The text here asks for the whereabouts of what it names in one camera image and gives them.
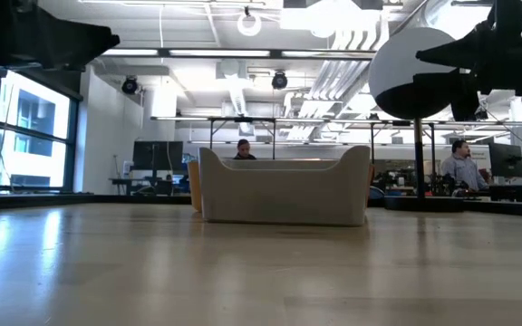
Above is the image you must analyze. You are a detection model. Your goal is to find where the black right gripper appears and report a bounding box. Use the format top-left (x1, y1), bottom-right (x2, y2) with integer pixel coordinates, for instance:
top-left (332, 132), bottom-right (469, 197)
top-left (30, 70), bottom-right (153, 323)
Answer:
top-left (415, 0), bottom-right (522, 122)

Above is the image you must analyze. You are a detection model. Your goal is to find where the black monitor on arm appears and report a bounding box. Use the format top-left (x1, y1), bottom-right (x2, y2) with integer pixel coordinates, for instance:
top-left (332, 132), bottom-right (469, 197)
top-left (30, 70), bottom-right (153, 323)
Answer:
top-left (488, 142), bottom-right (522, 179)

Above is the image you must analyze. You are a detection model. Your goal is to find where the orange plastic bin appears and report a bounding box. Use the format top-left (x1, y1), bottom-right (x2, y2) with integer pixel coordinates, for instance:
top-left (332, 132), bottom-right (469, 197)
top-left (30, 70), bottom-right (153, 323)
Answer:
top-left (367, 163), bottom-right (376, 207)

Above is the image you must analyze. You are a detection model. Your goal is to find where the grey plastic bin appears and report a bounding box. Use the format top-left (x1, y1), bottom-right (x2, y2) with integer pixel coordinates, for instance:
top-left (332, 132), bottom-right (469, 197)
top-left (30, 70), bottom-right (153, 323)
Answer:
top-left (198, 144), bottom-right (372, 227)

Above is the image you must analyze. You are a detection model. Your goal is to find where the white globe table lamp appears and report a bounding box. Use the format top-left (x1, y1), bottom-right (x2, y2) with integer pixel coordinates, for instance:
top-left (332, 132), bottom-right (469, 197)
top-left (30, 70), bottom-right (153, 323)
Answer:
top-left (368, 26), bottom-right (467, 213)

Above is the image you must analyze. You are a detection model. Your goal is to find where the person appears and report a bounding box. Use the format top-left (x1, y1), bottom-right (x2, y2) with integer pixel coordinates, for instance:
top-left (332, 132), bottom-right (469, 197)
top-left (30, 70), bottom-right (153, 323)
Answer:
top-left (233, 139), bottom-right (257, 160)
top-left (440, 139), bottom-right (489, 191)

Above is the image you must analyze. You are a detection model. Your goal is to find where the black framed window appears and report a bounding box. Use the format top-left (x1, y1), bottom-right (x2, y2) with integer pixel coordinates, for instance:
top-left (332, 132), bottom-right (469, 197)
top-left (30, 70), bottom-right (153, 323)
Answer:
top-left (0, 72), bottom-right (83, 192)

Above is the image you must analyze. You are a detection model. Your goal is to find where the black computer monitor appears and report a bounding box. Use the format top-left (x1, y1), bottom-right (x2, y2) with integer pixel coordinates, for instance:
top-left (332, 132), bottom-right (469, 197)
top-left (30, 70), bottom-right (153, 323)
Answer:
top-left (132, 140), bottom-right (184, 172)

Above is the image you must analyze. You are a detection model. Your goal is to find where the white ring pendant light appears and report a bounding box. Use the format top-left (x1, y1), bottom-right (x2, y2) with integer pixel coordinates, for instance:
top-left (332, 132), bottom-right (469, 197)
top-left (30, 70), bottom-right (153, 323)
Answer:
top-left (237, 6), bottom-right (263, 37)

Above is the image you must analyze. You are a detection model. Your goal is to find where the black metal rack frame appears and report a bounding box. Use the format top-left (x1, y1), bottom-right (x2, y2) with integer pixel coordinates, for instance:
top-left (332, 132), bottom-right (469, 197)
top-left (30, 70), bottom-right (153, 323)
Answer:
top-left (208, 116), bottom-right (276, 160)

